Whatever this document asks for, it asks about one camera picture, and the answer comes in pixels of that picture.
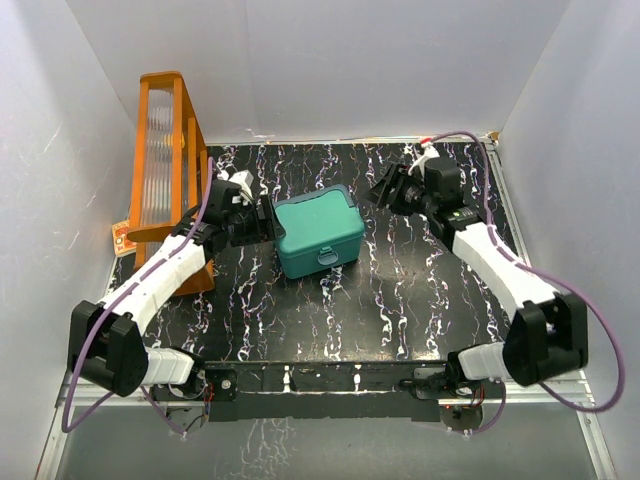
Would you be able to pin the orange wooden rack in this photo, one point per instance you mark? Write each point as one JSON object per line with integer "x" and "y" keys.
{"x": 170, "y": 163}

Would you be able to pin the teal medicine box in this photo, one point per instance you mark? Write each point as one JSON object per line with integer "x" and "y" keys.
{"x": 323, "y": 229}

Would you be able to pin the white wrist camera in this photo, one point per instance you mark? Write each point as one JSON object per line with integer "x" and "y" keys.
{"x": 425, "y": 157}
{"x": 243, "y": 178}

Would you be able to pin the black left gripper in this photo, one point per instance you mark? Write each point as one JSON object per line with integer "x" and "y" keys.
{"x": 263, "y": 230}

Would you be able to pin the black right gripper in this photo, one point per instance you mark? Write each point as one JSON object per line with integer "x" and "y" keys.
{"x": 397, "y": 178}

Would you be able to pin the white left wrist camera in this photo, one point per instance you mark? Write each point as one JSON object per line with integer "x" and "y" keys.
{"x": 243, "y": 178}

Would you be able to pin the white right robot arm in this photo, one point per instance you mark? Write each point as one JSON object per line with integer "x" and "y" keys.
{"x": 548, "y": 332}

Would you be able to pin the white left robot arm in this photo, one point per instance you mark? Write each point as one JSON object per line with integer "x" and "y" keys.
{"x": 106, "y": 344}

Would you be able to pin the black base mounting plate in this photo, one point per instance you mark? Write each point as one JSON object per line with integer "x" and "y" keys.
{"x": 419, "y": 391}

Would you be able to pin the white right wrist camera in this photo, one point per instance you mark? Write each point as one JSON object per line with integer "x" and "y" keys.
{"x": 425, "y": 157}

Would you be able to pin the orange card box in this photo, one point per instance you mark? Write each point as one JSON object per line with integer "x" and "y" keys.
{"x": 121, "y": 244}

